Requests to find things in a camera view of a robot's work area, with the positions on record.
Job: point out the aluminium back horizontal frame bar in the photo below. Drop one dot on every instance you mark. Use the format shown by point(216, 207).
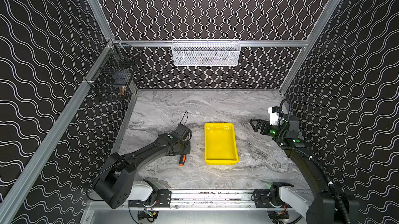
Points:
point(198, 42)

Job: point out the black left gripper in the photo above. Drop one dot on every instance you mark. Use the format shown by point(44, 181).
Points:
point(184, 151)

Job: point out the aluminium corner frame post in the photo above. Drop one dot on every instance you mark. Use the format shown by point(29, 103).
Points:
point(311, 40)

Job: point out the brass fitting in black basket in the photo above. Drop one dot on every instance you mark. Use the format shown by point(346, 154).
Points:
point(123, 90)

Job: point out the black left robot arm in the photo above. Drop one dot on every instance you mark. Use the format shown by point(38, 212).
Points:
point(115, 181)

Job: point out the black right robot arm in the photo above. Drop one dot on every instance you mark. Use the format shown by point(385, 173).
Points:
point(325, 203)

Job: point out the white wire mesh basket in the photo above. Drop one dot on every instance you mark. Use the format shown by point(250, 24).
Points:
point(206, 55)

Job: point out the yellow plastic bin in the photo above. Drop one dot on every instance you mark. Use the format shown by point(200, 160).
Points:
point(220, 144)

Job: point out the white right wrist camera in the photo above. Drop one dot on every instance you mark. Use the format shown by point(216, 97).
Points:
point(275, 113)

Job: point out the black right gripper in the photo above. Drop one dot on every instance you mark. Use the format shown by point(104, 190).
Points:
point(265, 128)

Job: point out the aluminium left frame bar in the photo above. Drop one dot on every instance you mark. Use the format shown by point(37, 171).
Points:
point(29, 175)

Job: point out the orange black handled screwdriver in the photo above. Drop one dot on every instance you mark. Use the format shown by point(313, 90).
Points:
point(182, 160)

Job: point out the aluminium linear rail base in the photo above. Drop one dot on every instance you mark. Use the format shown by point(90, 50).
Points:
point(185, 199)

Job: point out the black wire mesh basket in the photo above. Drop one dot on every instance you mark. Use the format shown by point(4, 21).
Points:
point(117, 70)

